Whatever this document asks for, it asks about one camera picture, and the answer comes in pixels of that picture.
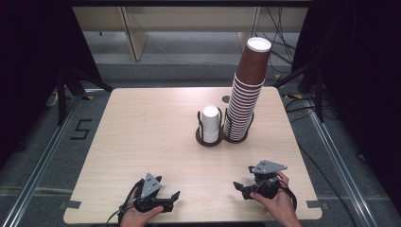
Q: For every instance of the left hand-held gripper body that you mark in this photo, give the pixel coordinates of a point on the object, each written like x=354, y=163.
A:
x=150, y=187

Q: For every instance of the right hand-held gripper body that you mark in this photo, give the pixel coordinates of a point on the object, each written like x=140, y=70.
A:
x=268, y=166

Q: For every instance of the black double cup holder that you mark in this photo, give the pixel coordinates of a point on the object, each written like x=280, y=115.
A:
x=206, y=144

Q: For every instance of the white cup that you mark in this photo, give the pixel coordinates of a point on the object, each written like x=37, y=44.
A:
x=210, y=124

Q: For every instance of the stack of brown paper cups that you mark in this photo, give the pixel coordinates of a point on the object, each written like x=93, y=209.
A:
x=252, y=69

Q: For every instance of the person's left hand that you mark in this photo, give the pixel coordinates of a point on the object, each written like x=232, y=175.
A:
x=134, y=217

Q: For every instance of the person's right hand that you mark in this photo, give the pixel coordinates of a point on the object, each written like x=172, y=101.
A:
x=280, y=206

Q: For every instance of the round dark table grommet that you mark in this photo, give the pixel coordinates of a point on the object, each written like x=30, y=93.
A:
x=226, y=99

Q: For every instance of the black metal stand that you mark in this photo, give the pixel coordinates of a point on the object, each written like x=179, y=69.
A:
x=318, y=94

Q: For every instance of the black tripod stand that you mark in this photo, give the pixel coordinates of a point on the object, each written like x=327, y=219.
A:
x=63, y=94

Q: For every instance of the dark curtain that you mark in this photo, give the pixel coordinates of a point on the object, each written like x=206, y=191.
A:
x=362, y=78
x=28, y=63

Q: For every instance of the beige wooden furniture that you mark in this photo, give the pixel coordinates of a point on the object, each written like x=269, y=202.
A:
x=138, y=41

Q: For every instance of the aluminium floor rail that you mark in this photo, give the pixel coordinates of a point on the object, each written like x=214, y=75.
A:
x=38, y=170
x=340, y=167

